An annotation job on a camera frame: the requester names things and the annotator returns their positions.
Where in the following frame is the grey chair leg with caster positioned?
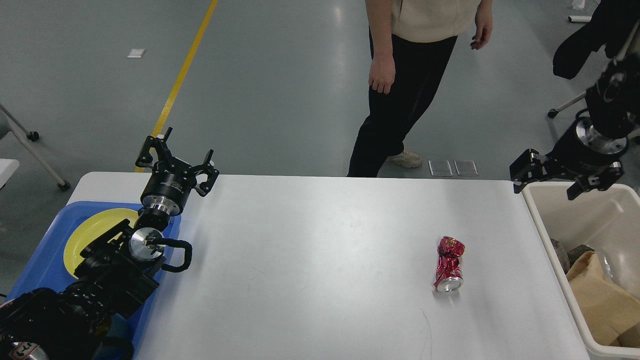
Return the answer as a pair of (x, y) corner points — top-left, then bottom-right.
(0, 104), (71, 192)

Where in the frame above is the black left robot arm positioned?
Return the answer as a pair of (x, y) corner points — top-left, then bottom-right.
(1, 127), (220, 360)

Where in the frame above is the left floor outlet cover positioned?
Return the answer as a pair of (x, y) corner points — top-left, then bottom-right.
(428, 160), (453, 177)

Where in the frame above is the yellow plastic plate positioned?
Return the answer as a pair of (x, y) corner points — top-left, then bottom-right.
(62, 208), (138, 278)

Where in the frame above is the right floor outlet cover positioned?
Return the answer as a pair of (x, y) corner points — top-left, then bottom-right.
(454, 161), (479, 177)

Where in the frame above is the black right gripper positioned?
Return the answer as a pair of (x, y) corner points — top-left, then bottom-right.
(509, 117), (630, 201)

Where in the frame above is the teal mug yellow inside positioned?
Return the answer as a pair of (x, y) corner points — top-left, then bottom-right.
(94, 314), (133, 360)

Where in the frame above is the silver foil bag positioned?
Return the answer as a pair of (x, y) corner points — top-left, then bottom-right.
(550, 238), (615, 280)

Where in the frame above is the white office chair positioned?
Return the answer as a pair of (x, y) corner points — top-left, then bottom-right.
(546, 21), (639, 119)

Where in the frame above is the floor outlet cover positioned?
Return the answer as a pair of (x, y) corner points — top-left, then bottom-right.
(454, 161), (479, 177)
(428, 160), (453, 177)

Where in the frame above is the walking person's left hand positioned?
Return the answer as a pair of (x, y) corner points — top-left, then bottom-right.
(470, 7), (494, 51)

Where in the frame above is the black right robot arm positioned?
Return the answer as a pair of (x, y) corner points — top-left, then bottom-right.
(509, 55), (639, 201)

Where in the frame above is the white desk base far right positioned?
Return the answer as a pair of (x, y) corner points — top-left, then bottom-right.
(567, 14), (592, 24)

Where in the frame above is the blue plastic tray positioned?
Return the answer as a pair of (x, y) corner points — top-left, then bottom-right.
(1, 201), (181, 360)

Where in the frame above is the walking person's right hand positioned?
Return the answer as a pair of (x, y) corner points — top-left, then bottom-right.
(368, 55), (396, 95)

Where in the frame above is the brown paper bag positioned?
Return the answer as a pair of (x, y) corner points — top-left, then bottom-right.
(566, 250), (640, 346)

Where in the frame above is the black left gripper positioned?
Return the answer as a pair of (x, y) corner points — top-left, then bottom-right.
(135, 126), (220, 217)

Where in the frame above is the walking person beige sweater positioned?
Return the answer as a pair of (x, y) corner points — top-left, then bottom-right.
(347, 0), (493, 178)

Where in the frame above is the beige plastic bin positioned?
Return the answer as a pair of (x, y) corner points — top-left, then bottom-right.
(522, 181), (640, 360)

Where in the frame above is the crushed red soda can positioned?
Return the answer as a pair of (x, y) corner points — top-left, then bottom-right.
(433, 235), (466, 294)

